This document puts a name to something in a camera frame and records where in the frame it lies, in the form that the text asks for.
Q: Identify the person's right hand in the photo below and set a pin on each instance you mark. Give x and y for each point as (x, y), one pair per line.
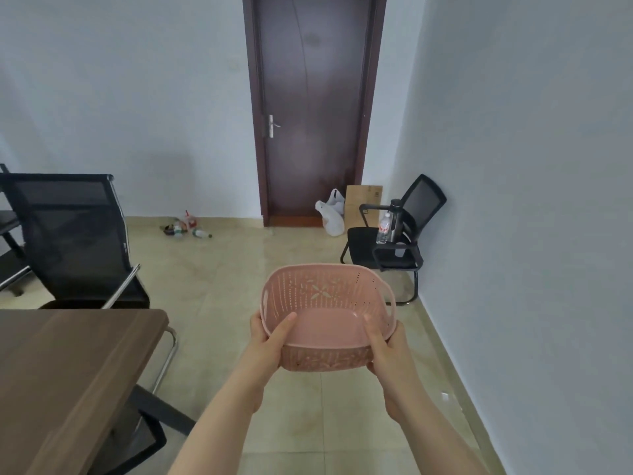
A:
(395, 366)

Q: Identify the person's left hand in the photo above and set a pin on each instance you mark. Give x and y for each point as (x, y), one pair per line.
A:
(262, 356)

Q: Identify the person's left thumb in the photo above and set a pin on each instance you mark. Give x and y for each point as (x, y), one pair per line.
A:
(282, 331)

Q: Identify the person's right thumb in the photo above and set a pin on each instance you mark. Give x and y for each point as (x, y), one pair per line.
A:
(374, 331)

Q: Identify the pink plastic perforated basket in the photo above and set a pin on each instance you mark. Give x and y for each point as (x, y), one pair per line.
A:
(329, 316)

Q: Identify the person's right forearm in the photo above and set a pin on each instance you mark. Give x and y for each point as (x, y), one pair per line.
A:
(440, 435)

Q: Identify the person's left forearm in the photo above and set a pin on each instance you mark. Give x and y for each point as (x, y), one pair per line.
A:
(212, 435)

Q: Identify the black mesh visitor chair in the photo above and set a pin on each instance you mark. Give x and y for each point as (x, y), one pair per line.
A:
(395, 232)

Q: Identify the clear plastic water bottle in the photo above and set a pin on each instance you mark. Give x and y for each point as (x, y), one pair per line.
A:
(383, 228)

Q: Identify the black thermos bottle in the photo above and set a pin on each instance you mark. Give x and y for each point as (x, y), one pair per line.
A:
(394, 220)

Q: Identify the white plastic bag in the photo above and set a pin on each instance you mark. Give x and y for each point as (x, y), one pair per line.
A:
(332, 212)

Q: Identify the clear green capped bottle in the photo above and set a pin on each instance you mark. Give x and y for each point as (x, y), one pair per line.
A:
(201, 234)

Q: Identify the brown cardboard sheet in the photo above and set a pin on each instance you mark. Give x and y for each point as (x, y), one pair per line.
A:
(361, 205)

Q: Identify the red capped bottle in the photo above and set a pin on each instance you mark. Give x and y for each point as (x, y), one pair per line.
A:
(190, 220)

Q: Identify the green and white bottle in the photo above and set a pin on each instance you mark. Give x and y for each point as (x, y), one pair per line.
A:
(175, 227)

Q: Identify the brown wooden desk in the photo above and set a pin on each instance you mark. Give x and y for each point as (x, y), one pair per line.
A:
(69, 385)

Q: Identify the black mesh office chair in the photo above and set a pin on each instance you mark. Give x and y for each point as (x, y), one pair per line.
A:
(74, 242)

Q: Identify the dark brown wooden door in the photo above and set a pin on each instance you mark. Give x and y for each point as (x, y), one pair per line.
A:
(312, 103)

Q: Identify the dark chair with metal frame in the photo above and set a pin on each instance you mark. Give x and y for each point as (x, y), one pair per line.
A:
(9, 232)

